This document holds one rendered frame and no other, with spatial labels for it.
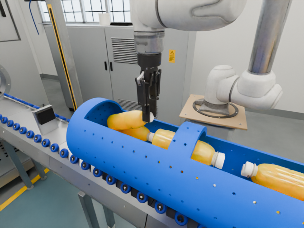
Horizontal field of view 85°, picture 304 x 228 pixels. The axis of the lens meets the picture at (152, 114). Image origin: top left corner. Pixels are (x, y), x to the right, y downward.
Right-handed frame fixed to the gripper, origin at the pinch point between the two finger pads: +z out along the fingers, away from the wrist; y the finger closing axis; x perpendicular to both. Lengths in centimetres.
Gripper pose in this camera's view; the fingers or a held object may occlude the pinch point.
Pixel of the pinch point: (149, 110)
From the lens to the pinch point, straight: 61.1
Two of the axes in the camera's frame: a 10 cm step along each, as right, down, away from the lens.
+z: 0.0, 8.7, 4.9
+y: -5.0, 4.2, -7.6
